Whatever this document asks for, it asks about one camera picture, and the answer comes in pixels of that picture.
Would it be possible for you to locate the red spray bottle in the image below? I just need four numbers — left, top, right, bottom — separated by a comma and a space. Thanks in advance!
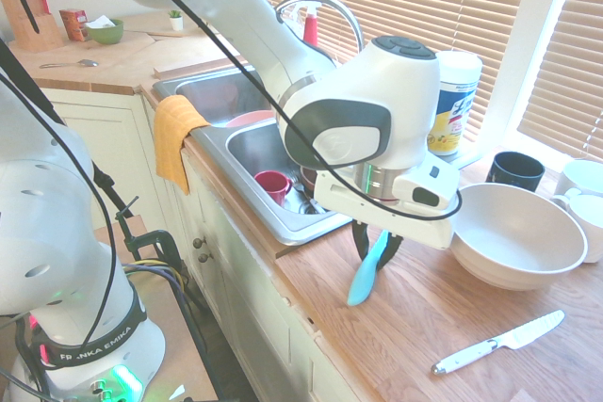
301, 0, 322, 48

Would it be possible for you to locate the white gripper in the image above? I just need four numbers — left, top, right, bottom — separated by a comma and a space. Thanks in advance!
313, 169, 456, 273

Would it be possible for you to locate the orange dish cloth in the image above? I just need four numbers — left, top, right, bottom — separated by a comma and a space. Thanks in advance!
153, 94, 212, 197

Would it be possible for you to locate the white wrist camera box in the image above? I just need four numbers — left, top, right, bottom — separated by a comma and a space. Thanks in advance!
393, 161, 462, 212

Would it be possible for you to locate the white knife with white blade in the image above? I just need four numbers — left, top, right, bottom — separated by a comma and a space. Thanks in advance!
431, 309, 566, 377

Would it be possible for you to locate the green bowl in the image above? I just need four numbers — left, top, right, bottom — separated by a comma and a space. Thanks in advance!
86, 18, 125, 46

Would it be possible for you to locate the narrow wooden window blind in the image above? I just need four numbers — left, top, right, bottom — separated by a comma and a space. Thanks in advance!
516, 0, 603, 162

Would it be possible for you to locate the white kitchen cabinet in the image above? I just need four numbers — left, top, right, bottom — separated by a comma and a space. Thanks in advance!
43, 88, 365, 402

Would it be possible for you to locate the green black table clamp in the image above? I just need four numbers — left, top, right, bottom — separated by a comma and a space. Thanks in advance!
111, 194, 184, 283

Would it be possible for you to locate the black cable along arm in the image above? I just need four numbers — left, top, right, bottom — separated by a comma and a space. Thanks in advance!
119, 0, 464, 223

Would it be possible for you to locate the brown wooden bowl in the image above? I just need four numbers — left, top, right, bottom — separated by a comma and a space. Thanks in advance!
299, 164, 322, 191

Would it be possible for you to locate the black cable at base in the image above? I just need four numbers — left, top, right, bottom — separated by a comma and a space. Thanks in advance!
0, 73, 120, 352

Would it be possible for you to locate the light blue silicone spatula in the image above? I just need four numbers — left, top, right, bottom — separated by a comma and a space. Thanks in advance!
347, 230, 392, 307

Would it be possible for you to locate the black mug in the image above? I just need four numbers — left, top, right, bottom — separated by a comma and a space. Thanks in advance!
485, 151, 546, 193

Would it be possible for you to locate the metal spoon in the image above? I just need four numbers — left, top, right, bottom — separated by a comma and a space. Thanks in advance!
38, 58, 101, 71

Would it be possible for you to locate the orange cardboard box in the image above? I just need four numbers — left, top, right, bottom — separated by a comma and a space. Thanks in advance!
58, 8, 90, 42

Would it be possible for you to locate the wooden knife block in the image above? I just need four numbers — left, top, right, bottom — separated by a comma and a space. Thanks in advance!
1, 0, 64, 53

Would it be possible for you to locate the large white bowl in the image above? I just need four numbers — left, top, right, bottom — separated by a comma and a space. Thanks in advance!
450, 182, 590, 292

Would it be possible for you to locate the red ceramic mug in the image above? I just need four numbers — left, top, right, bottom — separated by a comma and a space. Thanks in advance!
253, 169, 294, 208

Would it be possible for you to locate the yellow label wipes canister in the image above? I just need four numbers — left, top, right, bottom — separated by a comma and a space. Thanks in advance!
427, 49, 484, 157

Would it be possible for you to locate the white ceramic mug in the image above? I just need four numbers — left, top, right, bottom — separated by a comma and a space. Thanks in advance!
550, 159, 603, 208
562, 187, 603, 265

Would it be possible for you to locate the wooden cutting board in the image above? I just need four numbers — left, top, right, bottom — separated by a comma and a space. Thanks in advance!
83, 28, 186, 54

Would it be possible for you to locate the stainless steel kitchen sink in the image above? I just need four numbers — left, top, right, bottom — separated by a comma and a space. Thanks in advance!
151, 65, 355, 247

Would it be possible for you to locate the pink plastic bowl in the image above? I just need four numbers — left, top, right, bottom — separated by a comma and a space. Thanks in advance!
225, 109, 277, 130

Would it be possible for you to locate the curved chrome faucet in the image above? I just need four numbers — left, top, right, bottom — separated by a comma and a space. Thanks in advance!
274, 0, 365, 54

